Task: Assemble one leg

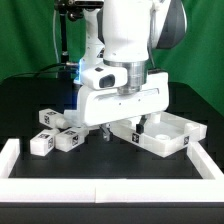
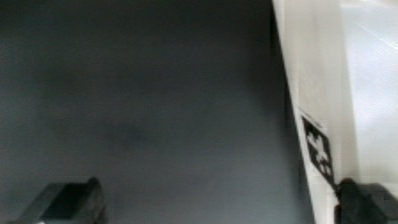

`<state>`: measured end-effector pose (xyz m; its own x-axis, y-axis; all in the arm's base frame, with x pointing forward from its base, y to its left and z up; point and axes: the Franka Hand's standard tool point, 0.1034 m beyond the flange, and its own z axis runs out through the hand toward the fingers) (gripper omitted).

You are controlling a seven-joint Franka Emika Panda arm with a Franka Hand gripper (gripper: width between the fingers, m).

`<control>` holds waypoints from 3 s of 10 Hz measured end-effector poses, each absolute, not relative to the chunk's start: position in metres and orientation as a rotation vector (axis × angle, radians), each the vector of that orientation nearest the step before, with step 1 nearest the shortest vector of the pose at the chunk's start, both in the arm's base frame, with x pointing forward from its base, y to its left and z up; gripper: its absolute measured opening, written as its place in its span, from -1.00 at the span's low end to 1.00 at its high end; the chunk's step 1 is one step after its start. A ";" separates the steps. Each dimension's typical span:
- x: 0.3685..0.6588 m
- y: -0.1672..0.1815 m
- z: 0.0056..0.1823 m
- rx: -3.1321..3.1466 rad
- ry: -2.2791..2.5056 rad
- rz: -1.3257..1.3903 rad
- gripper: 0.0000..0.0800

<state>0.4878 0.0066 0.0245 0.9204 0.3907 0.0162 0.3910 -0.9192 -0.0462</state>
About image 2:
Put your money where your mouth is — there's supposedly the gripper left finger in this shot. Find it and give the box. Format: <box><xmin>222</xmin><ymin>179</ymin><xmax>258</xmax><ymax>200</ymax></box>
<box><xmin>16</xmin><ymin>177</ymin><xmax>108</xmax><ymax>224</ymax></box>

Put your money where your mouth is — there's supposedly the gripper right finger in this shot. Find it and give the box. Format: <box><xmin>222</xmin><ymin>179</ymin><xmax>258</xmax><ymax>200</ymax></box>
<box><xmin>334</xmin><ymin>178</ymin><xmax>398</xmax><ymax>224</ymax></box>

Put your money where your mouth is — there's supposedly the white square table top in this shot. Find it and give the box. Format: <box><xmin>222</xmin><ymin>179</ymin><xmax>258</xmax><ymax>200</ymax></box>
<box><xmin>274</xmin><ymin>0</ymin><xmax>398</xmax><ymax>224</ymax></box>

